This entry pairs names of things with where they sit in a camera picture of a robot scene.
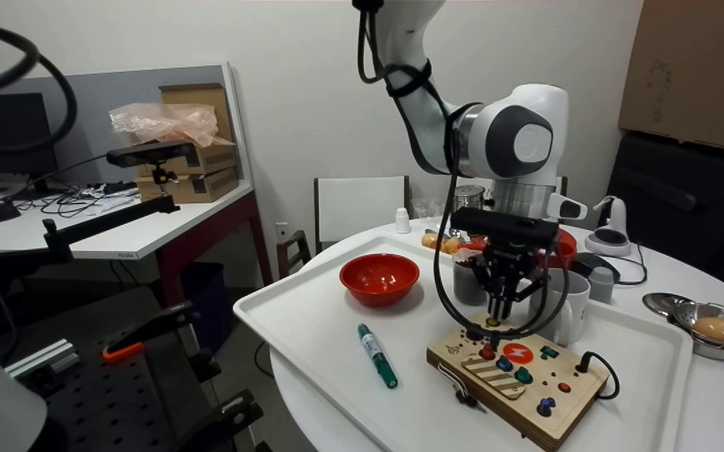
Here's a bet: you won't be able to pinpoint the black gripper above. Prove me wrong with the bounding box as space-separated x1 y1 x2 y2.
470 238 548 327

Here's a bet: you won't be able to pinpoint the wooden button board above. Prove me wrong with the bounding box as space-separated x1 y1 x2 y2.
425 322 611 452

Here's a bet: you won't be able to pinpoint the grey cup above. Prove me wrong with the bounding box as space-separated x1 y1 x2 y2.
449 256 492 309

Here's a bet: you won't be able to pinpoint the white mug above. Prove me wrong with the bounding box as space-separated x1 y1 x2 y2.
534 268 593 346

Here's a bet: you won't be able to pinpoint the green bottle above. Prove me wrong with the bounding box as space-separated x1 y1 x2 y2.
546 226 580 270

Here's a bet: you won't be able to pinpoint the yellow bread roll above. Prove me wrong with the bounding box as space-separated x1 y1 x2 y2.
420 227 449 254

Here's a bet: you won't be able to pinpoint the grey small container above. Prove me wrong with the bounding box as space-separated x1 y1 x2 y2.
573 250 621 307

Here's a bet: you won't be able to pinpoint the white device black base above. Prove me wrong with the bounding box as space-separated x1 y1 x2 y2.
583 192 635 258

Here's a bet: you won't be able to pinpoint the red bowl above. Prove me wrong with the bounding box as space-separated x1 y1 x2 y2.
336 250 423 309

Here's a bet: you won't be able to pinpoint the teal marker pen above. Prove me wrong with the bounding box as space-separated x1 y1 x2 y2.
355 322 399 391

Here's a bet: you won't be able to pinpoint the metal strainer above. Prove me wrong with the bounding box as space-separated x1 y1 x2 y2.
639 289 724 366

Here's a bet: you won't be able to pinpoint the white plastic tray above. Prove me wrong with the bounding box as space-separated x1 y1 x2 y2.
231 233 697 452

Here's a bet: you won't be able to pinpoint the black cabinet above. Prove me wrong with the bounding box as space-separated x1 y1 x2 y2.
605 127 724 304

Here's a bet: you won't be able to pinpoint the large cardboard box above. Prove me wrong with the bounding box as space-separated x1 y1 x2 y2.
617 0 724 152

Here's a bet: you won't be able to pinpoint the flat cardboard box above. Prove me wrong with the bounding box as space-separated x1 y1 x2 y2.
132 141 243 206

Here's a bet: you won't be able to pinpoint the tall cardboard box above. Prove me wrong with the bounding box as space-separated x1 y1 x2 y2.
157 81 238 148

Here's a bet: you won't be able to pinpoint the pink plastic bag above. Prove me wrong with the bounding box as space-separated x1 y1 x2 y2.
107 101 221 151

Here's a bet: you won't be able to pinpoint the white desk red legs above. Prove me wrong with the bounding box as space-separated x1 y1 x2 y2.
0 179 277 312

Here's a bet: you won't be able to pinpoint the black workbench orange clamps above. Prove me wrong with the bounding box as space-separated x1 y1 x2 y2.
8 283 269 452

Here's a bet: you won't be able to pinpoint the grey partition panel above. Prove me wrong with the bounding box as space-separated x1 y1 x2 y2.
0 59 255 196

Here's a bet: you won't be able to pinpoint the black monitor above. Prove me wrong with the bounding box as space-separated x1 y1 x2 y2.
0 89 63 181

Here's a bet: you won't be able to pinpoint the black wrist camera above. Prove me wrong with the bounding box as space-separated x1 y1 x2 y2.
446 206 562 248

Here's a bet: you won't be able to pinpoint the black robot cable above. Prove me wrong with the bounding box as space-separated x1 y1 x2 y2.
351 0 573 340

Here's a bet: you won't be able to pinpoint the black board power cable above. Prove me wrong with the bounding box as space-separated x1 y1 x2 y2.
573 349 624 401

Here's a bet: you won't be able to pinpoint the black stereo camera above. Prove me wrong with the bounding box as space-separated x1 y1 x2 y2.
103 141 201 170

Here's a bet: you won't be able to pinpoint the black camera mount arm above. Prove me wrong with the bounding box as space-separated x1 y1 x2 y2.
40 166 182 264

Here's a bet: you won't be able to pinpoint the black desk cable bundle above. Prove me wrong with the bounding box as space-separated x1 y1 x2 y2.
33 181 142 221

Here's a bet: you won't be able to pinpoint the thick black cable loop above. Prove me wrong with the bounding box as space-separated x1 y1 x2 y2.
0 14 79 166

